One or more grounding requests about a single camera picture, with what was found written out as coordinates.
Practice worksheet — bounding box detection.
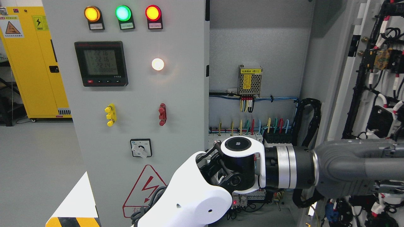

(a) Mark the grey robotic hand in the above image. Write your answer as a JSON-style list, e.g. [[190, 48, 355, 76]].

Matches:
[[314, 139, 404, 198]]

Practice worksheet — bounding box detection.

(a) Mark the grey cabinet door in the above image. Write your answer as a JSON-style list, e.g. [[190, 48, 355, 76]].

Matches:
[[42, 0, 209, 227], [326, 0, 403, 215]]

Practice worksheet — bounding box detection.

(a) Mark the black surge protector block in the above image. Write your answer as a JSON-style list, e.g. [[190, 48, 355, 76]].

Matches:
[[263, 131, 292, 148]]

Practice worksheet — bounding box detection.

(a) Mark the relay and breaker row lower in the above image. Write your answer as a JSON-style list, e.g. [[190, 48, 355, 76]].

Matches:
[[231, 189, 266, 209]]

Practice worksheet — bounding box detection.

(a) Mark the white breaker row upper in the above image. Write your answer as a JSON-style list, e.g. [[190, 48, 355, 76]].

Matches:
[[205, 132, 264, 157]]

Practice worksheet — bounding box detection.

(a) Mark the metal mesh power supply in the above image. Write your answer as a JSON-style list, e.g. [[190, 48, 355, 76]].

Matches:
[[237, 64, 263, 97]]

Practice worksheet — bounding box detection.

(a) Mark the red electric danger sticker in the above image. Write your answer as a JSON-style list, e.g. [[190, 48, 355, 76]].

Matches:
[[122, 164, 167, 218]]

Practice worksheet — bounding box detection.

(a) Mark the white indicator lamp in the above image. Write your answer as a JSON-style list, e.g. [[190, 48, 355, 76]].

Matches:
[[151, 58, 165, 71]]

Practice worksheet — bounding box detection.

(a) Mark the red indicator lamp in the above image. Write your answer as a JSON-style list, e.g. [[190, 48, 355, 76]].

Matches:
[[145, 5, 163, 30]]

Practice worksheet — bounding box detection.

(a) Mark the black digital power meter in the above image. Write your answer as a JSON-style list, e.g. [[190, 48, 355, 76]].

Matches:
[[74, 41, 128, 87]]

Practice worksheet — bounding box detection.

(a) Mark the green indicator lamp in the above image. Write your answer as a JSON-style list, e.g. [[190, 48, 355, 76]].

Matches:
[[115, 5, 135, 30]]

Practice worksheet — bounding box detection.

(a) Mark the yellow indicator lamp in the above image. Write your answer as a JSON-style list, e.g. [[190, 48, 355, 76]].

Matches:
[[84, 6, 105, 31]]

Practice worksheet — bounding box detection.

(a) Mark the yellow safety cabinet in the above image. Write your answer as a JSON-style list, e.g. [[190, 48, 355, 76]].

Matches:
[[1, 6, 72, 120]]

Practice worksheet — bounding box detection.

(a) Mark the black corrugated cable conduit right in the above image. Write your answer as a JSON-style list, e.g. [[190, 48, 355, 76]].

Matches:
[[292, 98, 325, 208]]

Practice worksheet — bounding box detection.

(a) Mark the red terminal post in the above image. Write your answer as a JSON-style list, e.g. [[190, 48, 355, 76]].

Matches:
[[158, 103, 167, 126]]

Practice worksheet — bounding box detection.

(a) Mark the black rotary selector switch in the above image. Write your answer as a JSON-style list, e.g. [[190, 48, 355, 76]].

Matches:
[[130, 138, 153, 158]]

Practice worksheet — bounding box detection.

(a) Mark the yellow terminal post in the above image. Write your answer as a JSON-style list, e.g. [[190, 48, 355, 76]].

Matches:
[[105, 103, 117, 127]]

